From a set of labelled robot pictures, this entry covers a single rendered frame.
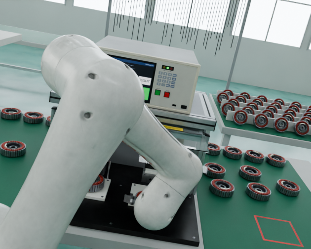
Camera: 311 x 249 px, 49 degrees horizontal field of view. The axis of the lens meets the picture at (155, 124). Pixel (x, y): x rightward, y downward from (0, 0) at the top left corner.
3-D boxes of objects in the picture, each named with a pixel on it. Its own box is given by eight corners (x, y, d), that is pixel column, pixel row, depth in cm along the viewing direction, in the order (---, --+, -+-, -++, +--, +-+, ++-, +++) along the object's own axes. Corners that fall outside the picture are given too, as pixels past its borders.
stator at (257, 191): (246, 186, 169) (248, 179, 168) (269, 192, 167) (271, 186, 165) (244, 196, 159) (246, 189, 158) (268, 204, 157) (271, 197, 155)
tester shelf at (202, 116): (214, 131, 140) (216, 121, 138) (49, 102, 138) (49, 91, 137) (204, 100, 181) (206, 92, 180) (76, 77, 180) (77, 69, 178)
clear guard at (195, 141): (207, 174, 118) (211, 158, 116) (138, 162, 118) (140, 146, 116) (199, 137, 149) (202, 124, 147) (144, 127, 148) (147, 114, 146)
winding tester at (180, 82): (189, 114, 141) (201, 65, 133) (84, 95, 140) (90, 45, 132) (185, 90, 177) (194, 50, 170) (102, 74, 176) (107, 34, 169)
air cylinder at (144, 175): (157, 184, 152) (160, 173, 150) (141, 181, 152) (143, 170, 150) (158, 179, 157) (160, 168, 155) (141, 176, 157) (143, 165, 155)
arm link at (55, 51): (35, 80, 57) (85, 27, 58) (20, 60, 67) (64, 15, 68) (104, 137, 69) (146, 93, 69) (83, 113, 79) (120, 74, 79)
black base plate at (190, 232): (198, 247, 121) (199, 242, 121) (19, 216, 120) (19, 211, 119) (190, 180, 165) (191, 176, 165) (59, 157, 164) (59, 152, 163)
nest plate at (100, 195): (104, 201, 133) (104, 198, 133) (66, 194, 133) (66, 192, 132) (110, 182, 147) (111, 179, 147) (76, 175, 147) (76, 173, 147)
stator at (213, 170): (209, 166, 183) (211, 159, 181) (228, 175, 177) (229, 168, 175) (198, 172, 174) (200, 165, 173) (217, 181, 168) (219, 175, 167)
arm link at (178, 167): (84, 117, 78) (108, 133, 69) (115, 78, 79) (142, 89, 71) (167, 186, 101) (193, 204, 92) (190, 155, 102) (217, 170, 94)
